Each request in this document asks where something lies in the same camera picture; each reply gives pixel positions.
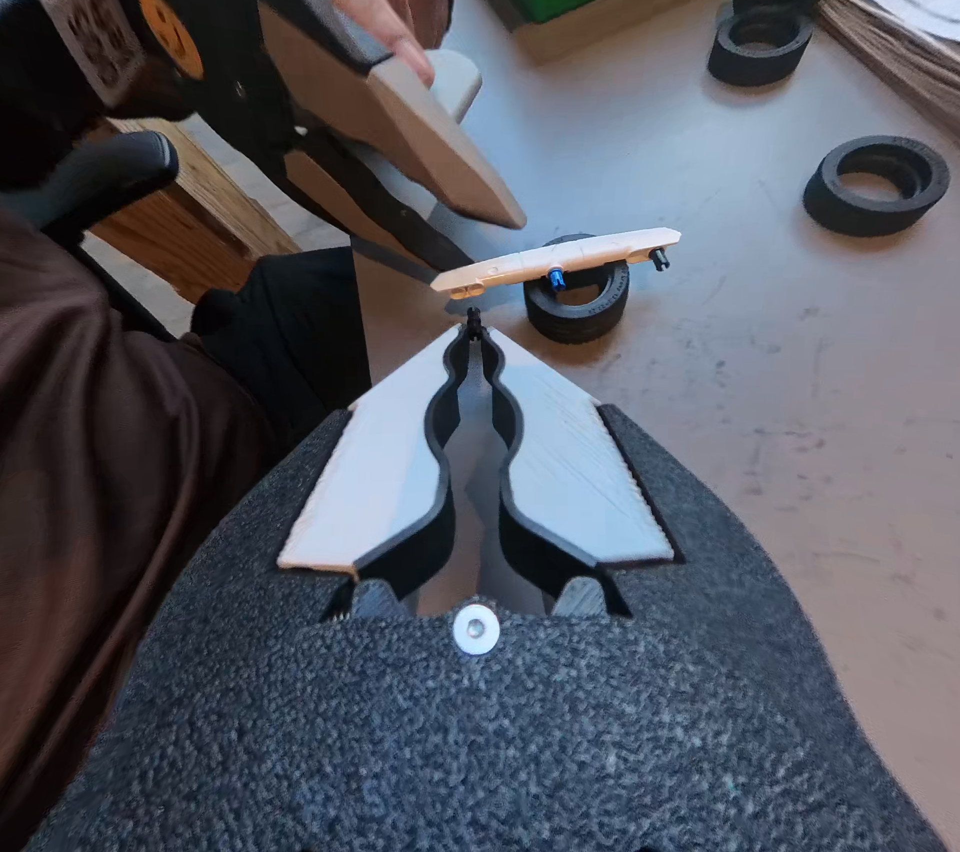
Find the white curved toy beam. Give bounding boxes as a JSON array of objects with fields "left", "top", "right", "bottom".
[{"left": 429, "top": 228, "right": 682, "bottom": 301}]

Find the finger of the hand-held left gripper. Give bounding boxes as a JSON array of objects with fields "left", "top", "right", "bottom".
[
  {"left": 257, "top": 3, "right": 528, "bottom": 232},
  {"left": 281, "top": 143, "right": 457, "bottom": 274}
]

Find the wooden table leg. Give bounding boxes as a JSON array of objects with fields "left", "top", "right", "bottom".
[{"left": 82, "top": 117, "right": 301, "bottom": 305}]

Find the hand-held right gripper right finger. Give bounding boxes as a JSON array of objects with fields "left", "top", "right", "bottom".
[{"left": 484, "top": 327, "right": 676, "bottom": 601}]

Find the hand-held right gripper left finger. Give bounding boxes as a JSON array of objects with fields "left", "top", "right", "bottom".
[{"left": 277, "top": 325, "right": 460, "bottom": 599}]

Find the grey desk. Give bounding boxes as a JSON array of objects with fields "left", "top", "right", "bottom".
[{"left": 352, "top": 0, "right": 960, "bottom": 852}]

